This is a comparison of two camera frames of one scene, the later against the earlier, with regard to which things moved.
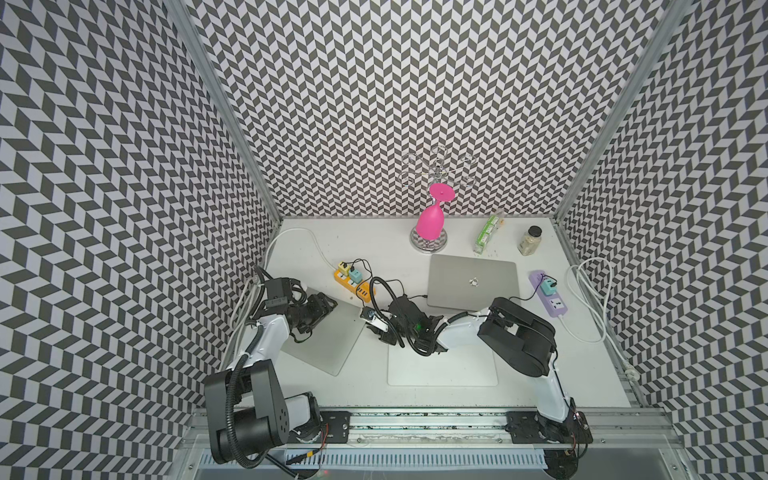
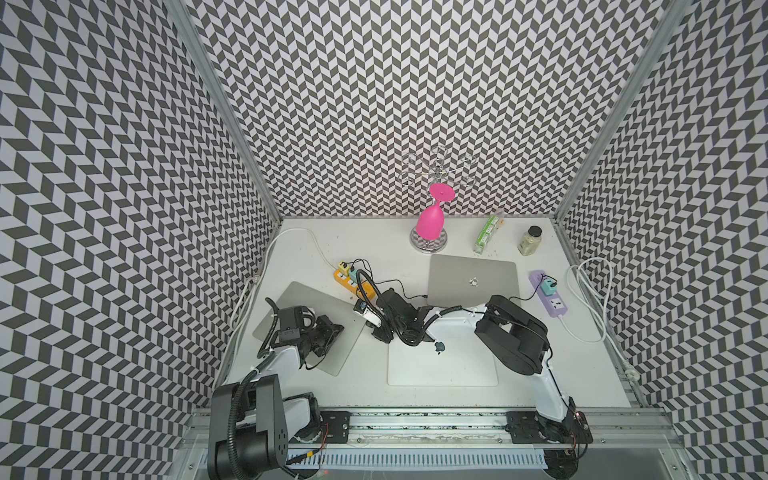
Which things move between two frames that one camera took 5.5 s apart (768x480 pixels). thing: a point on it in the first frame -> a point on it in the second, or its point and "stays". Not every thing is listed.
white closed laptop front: [468, 362] stays
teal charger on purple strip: [546, 287] stays
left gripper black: [320, 297] -> [329, 333]
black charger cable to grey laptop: [393, 279] stays
